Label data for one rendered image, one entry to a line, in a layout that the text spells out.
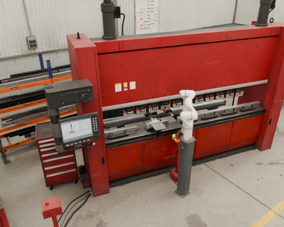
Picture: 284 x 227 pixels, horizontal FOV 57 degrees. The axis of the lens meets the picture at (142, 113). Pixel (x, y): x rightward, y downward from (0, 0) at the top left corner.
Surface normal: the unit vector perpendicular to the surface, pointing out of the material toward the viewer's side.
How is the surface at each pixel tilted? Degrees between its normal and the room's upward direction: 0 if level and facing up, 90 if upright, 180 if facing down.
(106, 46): 90
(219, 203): 0
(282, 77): 90
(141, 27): 90
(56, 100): 90
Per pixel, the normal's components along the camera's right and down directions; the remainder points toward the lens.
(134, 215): 0.00, -0.89
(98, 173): 0.36, 0.43
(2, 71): 0.58, 0.37
